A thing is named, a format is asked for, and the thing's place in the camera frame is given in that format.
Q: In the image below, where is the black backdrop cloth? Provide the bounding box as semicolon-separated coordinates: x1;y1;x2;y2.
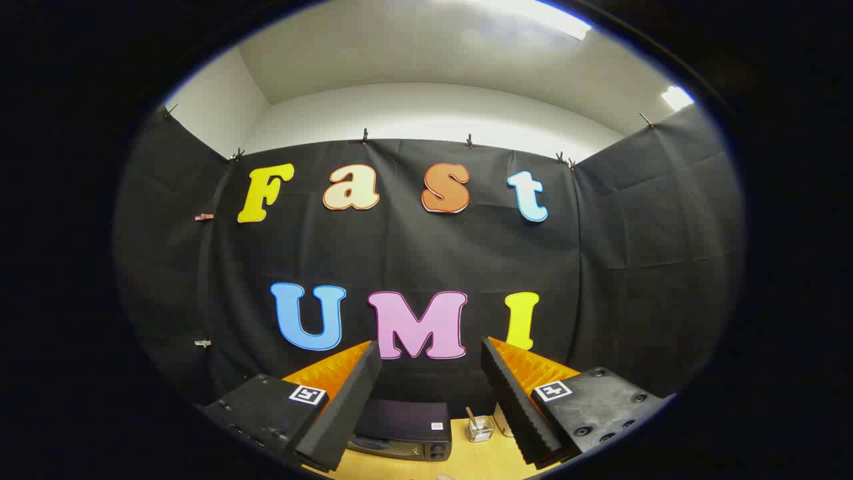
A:
113;103;746;427

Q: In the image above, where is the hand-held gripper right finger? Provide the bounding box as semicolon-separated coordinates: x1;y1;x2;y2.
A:
481;337;675;469

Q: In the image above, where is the row of black cloth clips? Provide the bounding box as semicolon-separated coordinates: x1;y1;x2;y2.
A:
165;103;657;169

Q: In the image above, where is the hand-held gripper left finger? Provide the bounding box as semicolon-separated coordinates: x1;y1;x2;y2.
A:
200;340;383;474

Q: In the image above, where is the small glass jar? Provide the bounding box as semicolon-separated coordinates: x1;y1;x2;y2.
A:
465;407;495;443

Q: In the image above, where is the small ceiling light panel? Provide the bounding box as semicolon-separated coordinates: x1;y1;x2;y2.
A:
661;85;695;111

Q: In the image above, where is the black toaster oven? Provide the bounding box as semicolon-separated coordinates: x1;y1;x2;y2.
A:
347;399;452;462

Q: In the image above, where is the long ceiling light panel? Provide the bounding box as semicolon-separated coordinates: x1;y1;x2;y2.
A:
460;0;592;41

